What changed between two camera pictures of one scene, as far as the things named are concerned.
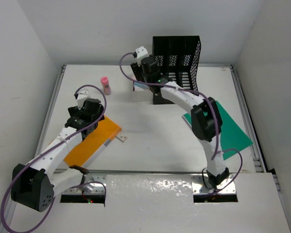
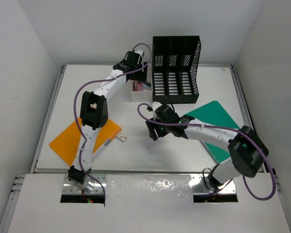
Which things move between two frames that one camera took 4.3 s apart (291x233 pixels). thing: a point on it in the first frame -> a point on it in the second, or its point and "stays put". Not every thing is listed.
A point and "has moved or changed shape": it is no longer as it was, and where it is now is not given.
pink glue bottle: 105,81 has moved or changed shape
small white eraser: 121,138 stays put
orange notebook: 82,153 stays put
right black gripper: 137,69 -> 153,134
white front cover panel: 163,203 stays put
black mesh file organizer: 175,56 stays put
